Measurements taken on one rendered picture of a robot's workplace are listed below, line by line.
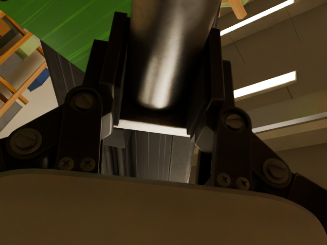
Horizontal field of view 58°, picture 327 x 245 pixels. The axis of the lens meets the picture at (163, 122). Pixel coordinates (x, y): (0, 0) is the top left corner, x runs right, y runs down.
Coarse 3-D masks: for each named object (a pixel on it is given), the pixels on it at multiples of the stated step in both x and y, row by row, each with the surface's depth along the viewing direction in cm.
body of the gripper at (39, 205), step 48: (0, 192) 7; (48, 192) 7; (96, 192) 7; (144, 192) 8; (192, 192) 8; (240, 192) 8; (0, 240) 6; (48, 240) 7; (96, 240) 7; (144, 240) 7; (192, 240) 7; (240, 240) 7; (288, 240) 8
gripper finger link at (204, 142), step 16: (208, 48) 12; (208, 64) 11; (224, 64) 12; (192, 80) 13; (208, 80) 11; (224, 80) 12; (192, 96) 13; (208, 96) 11; (224, 96) 10; (192, 112) 12; (208, 112) 11; (192, 128) 12; (208, 128) 11; (208, 144) 11; (256, 144) 11; (256, 160) 10; (272, 160) 10; (256, 176) 10; (272, 176) 10; (288, 176) 10
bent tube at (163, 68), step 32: (160, 0) 9; (192, 0) 9; (160, 32) 10; (192, 32) 10; (128, 64) 12; (160, 64) 11; (192, 64) 11; (128, 96) 14; (160, 96) 12; (128, 128) 14; (160, 128) 14
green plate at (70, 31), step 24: (0, 0) 22; (24, 0) 22; (48, 0) 22; (72, 0) 21; (96, 0) 21; (120, 0) 21; (24, 24) 23; (48, 24) 23; (72, 24) 23; (96, 24) 23; (72, 48) 25
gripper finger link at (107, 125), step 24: (120, 24) 12; (96, 48) 12; (120, 48) 11; (96, 72) 11; (120, 72) 10; (120, 96) 11; (48, 120) 10; (24, 144) 9; (48, 144) 9; (48, 168) 10
